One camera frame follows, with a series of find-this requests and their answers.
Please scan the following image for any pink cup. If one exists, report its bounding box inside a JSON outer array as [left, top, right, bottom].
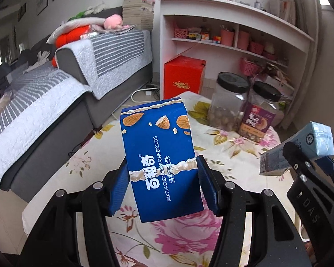
[[237, 30, 251, 50], [220, 29, 235, 47]]

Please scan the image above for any grey striped quilted blanket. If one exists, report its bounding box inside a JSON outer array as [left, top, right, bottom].
[[55, 30, 153, 101], [0, 61, 93, 194]]

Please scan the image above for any stack of books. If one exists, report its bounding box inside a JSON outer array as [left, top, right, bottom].
[[122, 0, 156, 31]]

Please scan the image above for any floral tablecloth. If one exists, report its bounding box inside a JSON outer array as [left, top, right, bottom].
[[22, 90, 304, 267]]

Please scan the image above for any light blue carton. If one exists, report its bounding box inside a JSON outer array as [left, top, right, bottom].
[[259, 121, 334, 176]]

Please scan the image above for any grey sofa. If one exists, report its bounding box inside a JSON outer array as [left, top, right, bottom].
[[0, 6, 153, 203]]

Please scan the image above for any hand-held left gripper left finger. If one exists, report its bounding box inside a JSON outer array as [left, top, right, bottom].
[[21, 156, 132, 267]]

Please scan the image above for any orange cushion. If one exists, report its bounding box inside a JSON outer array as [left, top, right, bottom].
[[51, 26, 91, 67]]

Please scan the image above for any white cable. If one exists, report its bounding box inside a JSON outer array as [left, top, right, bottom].
[[131, 87, 156, 103]]

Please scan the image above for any blue biscuit box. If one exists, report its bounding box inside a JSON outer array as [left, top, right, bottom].
[[120, 97, 205, 223]]

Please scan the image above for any pink plush toy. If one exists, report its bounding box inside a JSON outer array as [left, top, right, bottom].
[[104, 14, 123, 30]]

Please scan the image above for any black bag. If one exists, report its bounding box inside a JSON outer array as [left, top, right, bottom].
[[0, 63, 13, 95]]

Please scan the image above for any clear jar black lid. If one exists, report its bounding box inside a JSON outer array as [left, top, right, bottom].
[[207, 72, 250, 132]]

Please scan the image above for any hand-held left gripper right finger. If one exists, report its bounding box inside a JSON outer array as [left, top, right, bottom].
[[195, 155, 314, 267]]

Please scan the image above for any pile of magazines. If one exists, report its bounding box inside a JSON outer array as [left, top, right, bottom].
[[253, 63, 295, 101]]

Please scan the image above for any white shelf unit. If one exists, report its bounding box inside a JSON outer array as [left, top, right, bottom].
[[157, 0, 315, 130]]

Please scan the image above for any red cardboard box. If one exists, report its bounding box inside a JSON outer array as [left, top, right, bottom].
[[164, 56, 207, 98]]

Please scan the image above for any white plush toy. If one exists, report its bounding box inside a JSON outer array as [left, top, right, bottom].
[[85, 2, 105, 14]]

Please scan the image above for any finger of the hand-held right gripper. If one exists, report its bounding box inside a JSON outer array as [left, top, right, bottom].
[[282, 141, 334, 267], [314, 155, 334, 198]]

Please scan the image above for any small pink basket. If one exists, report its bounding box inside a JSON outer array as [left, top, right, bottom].
[[249, 41, 264, 55]]

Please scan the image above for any purple label jar black lid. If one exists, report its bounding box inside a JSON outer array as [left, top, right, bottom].
[[237, 81, 285, 144]]

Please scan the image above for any large pink basket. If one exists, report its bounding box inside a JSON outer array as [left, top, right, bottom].
[[240, 58, 261, 75]]

